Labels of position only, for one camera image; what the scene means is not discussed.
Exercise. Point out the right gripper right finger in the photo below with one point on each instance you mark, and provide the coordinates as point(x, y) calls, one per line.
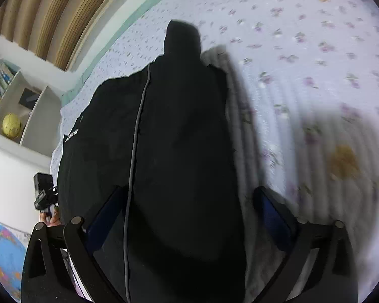
point(333, 277)

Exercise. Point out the white bookshelf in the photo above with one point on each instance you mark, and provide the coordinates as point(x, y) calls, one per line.
point(39, 133)

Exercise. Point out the black garment with grey piping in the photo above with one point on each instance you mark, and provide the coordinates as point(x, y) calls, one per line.
point(156, 145)

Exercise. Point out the yellow globe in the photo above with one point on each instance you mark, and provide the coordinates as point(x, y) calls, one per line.
point(11, 126)

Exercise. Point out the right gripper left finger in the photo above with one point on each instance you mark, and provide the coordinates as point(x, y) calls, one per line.
point(59, 265)

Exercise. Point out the mint green mattress cover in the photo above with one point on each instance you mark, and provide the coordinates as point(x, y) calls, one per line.
point(109, 25)

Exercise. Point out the person's left hand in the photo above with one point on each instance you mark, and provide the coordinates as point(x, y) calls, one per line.
point(51, 218)

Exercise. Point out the floral lilac bed quilt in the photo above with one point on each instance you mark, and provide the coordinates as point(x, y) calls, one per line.
point(303, 103)

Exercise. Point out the blue world map poster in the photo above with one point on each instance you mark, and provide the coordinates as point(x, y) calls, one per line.
point(13, 249)

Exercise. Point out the brown striped window blind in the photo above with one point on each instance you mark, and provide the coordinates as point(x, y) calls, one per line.
point(54, 30)

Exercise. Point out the small black framed board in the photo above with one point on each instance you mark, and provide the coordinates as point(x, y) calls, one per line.
point(29, 98)

